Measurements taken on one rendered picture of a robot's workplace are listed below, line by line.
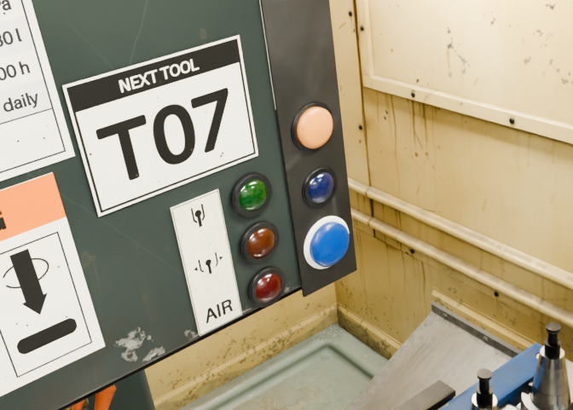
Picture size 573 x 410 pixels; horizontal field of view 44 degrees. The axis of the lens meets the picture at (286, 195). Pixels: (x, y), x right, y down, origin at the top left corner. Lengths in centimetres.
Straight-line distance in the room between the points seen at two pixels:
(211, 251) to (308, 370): 155
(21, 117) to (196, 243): 12
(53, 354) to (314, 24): 23
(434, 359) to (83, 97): 131
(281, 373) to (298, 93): 156
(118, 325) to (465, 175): 108
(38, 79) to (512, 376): 71
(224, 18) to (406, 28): 105
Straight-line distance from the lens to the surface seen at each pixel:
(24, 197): 36
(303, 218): 44
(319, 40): 42
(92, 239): 38
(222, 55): 39
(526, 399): 90
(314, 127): 42
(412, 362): 161
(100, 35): 36
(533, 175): 131
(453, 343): 160
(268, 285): 44
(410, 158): 153
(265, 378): 192
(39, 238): 37
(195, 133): 39
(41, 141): 36
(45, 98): 35
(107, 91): 36
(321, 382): 191
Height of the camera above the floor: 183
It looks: 26 degrees down
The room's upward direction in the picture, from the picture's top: 8 degrees counter-clockwise
